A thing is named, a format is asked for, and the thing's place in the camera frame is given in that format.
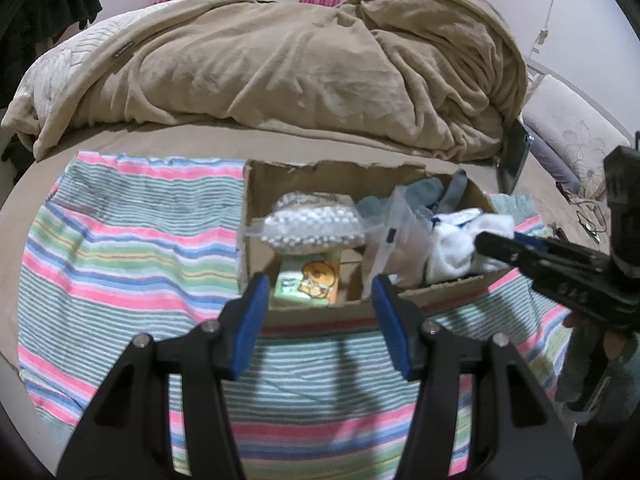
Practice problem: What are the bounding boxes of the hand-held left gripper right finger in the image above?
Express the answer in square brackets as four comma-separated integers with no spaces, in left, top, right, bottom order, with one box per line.
[371,274,583,480]

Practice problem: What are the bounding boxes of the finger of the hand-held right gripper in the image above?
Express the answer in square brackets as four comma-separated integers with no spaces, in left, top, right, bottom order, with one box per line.
[511,232,609,267]
[473,230,552,287]

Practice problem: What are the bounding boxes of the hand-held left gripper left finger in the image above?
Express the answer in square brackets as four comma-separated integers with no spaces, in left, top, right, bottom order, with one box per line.
[57,274,271,480]

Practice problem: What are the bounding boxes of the white socks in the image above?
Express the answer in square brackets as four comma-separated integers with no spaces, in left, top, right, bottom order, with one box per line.
[426,207,516,281]

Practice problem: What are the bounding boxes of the brown cardboard box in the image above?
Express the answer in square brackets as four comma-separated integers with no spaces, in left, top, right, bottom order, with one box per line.
[240,160,521,323]

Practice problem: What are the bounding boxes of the green printed tissue pack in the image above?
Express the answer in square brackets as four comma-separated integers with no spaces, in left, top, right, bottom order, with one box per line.
[270,255,347,307]

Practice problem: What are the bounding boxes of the clear bag of brown snacks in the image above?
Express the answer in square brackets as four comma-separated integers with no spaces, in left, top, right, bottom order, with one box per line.
[364,185,437,287]

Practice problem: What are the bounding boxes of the clear bag of white beads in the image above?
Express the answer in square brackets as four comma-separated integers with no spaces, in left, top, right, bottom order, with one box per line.
[245,192,364,254]

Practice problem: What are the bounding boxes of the person's right hand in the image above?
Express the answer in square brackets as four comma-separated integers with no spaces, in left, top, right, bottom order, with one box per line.
[602,331,631,365]

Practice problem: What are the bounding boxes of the grey pillow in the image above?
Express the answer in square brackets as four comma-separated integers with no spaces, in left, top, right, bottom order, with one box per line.
[530,132,583,196]

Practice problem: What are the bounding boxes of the person's grey clothing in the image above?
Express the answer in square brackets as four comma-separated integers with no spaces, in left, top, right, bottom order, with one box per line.
[554,310,640,421]

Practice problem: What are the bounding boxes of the floral beige pillow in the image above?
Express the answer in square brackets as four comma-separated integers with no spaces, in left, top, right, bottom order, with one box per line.
[521,74,632,198]

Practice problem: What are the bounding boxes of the striped towel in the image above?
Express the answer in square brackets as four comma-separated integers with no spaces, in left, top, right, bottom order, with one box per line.
[17,149,572,480]

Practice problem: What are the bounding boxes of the bed with beige sheet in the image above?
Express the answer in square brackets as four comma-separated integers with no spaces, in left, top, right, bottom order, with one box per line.
[0,120,616,361]

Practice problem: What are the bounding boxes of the beige fleece blanket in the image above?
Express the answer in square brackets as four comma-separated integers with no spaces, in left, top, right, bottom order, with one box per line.
[0,0,529,162]

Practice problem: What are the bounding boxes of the white leaf-pattern quilt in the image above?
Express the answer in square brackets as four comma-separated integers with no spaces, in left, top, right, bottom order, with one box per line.
[0,10,168,131]

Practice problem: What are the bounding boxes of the tangled cables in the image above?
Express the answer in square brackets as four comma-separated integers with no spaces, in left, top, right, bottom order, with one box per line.
[554,195,608,243]

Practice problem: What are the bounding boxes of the dark metal bed post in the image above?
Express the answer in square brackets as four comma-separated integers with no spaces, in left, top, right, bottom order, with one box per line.
[494,120,534,194]

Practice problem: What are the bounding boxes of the white wall cable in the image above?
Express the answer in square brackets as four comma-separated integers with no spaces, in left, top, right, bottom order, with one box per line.
[532,0,563,56]

